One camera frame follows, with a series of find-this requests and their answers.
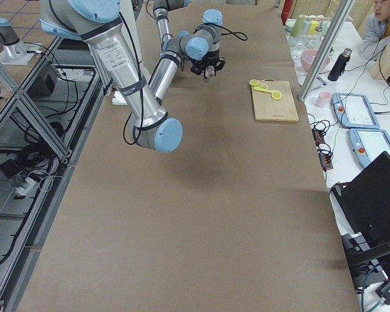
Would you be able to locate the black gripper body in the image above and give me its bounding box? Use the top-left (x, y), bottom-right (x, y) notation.
top-left (190, 51), bottom-right (226, 76)

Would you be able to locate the steel double jigger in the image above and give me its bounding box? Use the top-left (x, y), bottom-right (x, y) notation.
top-left (203, 65), bottom-right (215, 83)

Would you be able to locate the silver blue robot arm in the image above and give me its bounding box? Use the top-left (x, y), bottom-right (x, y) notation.
top-left (40, 1), bottom-right (183, 153)
top-left (148, 1), bottom-right (226, 103)

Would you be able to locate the green tall cup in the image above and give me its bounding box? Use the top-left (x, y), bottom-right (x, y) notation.
top-left (291, 14), bottom-right (305, 37)

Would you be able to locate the yellow cup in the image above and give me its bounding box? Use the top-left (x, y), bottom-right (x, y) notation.
top-left (307, 20), bottom-right (319, 35)

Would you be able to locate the pink plastic cup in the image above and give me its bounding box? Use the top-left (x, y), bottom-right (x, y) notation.
top-left (315, 91), bottom-right (332, 108)

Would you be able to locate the bamboo cutting board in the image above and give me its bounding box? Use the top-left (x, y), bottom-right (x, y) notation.
top-left (249, 79), bottom-right (299, 123)

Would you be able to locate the pink bowl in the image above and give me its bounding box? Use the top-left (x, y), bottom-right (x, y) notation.
top-left (300, 49), bottom-right (330, 73)

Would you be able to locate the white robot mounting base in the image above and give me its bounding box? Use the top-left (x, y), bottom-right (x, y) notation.
top-left (112, 90), bottom-right (127, 106)

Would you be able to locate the black water bottle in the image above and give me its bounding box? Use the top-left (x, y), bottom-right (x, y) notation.
top-left (328, 48), bottom-right (352, 81)

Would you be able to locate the blue grey teach pendant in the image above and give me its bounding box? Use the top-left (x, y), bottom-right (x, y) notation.
top-left (331, 93), bottom-right (380, 129)

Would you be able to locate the black power adapter box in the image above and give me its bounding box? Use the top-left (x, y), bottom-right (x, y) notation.
top-left (27, 63), bottom-right (58, 97)

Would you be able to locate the seated person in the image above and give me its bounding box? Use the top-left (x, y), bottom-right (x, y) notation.
top-left (362, 0), bottom-right (390, 82)

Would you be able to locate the white power strip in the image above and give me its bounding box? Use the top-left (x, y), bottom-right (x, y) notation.
top-left (14, 177), bottom-right (36, 200)

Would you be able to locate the aluminium frame post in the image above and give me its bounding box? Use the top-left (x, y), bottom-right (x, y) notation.
top-left (298, 0), bottom-right (355, 102)

